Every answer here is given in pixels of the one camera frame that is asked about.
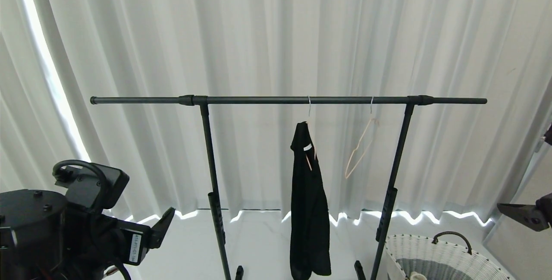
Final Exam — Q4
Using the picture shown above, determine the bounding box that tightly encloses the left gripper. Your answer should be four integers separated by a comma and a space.
73, 208, 175, 267

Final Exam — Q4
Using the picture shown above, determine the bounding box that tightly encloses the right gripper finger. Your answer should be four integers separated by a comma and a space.
497, 204, 550, 232

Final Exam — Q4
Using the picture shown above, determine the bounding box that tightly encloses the black garment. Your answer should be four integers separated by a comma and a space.
290, 121, 332, 280

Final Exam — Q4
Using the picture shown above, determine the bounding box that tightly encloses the pink clothes hanger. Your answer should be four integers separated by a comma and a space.
344, 97, 380, 180
304, 97, 318, 171

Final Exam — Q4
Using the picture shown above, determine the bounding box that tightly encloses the white laundry basket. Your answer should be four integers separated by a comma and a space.
384, 231, 516, 280

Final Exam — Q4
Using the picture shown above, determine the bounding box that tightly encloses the black clothes rack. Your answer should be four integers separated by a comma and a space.
90, 94, 488, 280

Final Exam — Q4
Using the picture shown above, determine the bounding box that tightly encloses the white curtain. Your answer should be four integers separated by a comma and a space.
0, 0, 552, 229

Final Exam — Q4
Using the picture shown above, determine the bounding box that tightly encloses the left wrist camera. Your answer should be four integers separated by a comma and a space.
52, 160, 130, 211

